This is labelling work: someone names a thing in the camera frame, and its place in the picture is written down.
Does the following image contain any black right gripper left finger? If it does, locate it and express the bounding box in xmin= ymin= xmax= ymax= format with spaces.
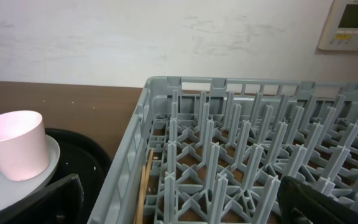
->
xmin=0 ymin=174 xmax=84 ymax=224

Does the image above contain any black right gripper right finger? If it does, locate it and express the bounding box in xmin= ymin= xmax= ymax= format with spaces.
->
xmin=277 ymin=176 xmax=358 ymax=224

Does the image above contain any grey round plate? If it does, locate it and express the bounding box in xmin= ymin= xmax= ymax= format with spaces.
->
xmin=0 ymin=135 xmax=60 ymax=211

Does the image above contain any pink cup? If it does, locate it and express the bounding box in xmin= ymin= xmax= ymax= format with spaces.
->
xmin=0 ymin=110 xmax=50 ymax=181

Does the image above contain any grey dishwasher rack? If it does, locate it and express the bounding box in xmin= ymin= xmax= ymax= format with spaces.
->
xmin=88 ymin=77 xmax=358 ymax=223

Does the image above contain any round black tray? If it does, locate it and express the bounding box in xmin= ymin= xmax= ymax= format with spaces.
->
xmin=45 ymin=128 xmax=111 ymax=223

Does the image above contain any wooden chopstick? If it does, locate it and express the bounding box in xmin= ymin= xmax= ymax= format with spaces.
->
xmin=143 ymin=147 xmax=154 ymax=197
xmin=134 ymin=166 xmax=146 ymax=224

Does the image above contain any wall control panel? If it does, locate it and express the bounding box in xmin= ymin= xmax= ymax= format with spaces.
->
xmin=318 ymin=0 xmax=358 ymax=51

